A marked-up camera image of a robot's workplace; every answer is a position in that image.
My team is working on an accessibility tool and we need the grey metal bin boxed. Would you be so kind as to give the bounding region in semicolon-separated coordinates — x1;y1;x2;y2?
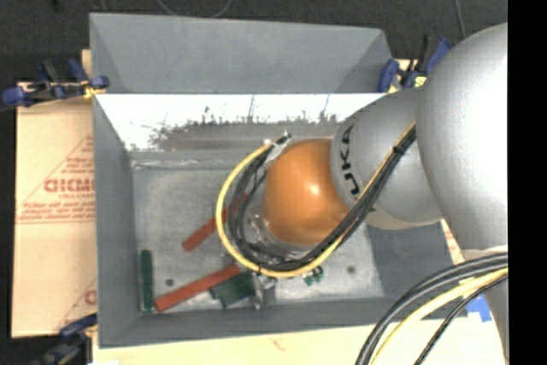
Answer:
88;12;456;348

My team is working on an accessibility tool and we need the dark green flat block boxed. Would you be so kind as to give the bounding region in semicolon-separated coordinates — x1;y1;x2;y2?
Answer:
139;249;155;312
209;271;258;309

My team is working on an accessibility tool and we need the red-brown flat block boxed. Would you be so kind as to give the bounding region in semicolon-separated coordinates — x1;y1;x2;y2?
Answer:
154;263;242;314
182;193;250;254

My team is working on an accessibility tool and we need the brown cardboard board red print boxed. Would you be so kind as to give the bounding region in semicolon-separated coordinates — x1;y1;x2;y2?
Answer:
9;92;100;339

